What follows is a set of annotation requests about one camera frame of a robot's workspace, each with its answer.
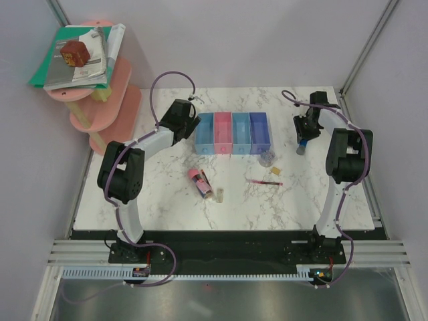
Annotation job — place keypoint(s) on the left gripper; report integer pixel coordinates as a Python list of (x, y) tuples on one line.
[(192, 122)]

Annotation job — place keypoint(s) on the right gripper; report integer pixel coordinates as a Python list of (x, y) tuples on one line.
[(301, 134)]

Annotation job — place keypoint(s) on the clear jar of paper clips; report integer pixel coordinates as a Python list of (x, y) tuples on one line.
[(267, 158)]

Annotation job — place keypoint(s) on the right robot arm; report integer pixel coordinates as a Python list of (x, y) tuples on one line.
[(347, 162)]

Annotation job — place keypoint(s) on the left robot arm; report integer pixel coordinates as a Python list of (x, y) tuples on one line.
[(122, 169)]

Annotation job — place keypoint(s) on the light blue drawer box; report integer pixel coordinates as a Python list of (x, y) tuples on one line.
[(204, 140)]

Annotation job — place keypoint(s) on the pink drawer box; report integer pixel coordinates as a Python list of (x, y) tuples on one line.
[(223, 142)]

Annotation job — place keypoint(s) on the purple drawer box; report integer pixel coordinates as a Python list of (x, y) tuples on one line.
[(260, 132)]

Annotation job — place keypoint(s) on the yellow eraser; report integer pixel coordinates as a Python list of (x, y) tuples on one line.
[(275, 170)]

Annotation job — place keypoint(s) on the pink glue stick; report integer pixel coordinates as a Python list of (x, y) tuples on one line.
[(196, 177)]

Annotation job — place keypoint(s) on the sky blue drawer box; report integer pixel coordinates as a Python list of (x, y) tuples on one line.
[(241, 132)]

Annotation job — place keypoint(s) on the pink tiered shelf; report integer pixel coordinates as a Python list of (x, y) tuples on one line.
[(104, 114)]

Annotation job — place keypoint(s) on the red pen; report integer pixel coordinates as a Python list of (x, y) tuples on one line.
[(264, 182)]

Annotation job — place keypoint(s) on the small clear ruler case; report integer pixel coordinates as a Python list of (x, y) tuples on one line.
[(219, 195)]

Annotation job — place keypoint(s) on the red brown cube box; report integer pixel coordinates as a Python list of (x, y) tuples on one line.
[(75, 53)]

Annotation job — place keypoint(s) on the grey manual booklet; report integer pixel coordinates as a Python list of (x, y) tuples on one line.
[(94, 72)]

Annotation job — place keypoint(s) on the green folder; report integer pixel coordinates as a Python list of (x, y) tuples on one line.
[(67, 32)]

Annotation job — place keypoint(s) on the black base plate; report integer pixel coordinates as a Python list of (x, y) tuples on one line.
[(239, 252)]

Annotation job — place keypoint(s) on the aluminium rail frame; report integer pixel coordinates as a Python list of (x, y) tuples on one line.
[(370, 285)]

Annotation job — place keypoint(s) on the white cable duct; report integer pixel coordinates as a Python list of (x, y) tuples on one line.
[(146, 273)]

